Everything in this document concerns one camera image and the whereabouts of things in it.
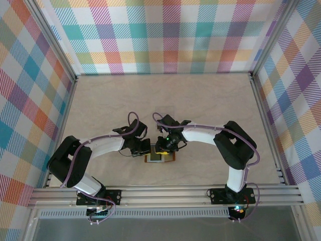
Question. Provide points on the black VIP card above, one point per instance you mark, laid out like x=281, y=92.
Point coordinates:
x=156, y=158

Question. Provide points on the brown leather card holder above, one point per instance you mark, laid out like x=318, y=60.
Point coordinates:
x=171, y=158

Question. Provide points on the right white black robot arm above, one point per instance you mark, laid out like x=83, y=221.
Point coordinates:
x=198, y=135

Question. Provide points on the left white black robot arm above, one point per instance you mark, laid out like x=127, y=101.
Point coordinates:
x=107, y=145

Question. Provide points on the aluminium mounting rail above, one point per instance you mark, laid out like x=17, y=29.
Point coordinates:
x=163, y=194

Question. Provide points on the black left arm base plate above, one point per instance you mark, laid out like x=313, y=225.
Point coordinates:
x=114, y=195

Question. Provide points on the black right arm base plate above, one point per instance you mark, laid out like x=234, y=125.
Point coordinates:
x=218, y=195

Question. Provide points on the aluminium table side rail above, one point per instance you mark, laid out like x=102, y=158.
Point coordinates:
x=62, y=125
x=267, y=125

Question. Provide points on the aluminium frame post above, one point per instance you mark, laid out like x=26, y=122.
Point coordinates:
x=274, y=37
x=53, y=37

